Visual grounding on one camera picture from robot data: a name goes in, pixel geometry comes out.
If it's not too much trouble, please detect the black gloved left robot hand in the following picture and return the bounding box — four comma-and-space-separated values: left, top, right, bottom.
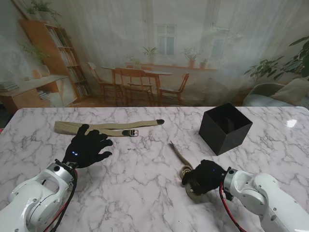
62, 123, 114, 169

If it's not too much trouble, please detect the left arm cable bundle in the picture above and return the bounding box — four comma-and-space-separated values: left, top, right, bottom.
47, 169, 78, 232

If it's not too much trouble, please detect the beige woven belt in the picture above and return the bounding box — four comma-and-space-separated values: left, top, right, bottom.
169, 141, 205, 200
54, 118, 165, 137

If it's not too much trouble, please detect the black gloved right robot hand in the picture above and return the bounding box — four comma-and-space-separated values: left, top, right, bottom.
181, 159, 229, 196

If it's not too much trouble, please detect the black storage box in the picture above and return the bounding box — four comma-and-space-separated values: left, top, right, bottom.
198, 102, 253, 156

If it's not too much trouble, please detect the printed room scene backdrop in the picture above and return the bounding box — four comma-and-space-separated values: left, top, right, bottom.
0, 0, 309, 108

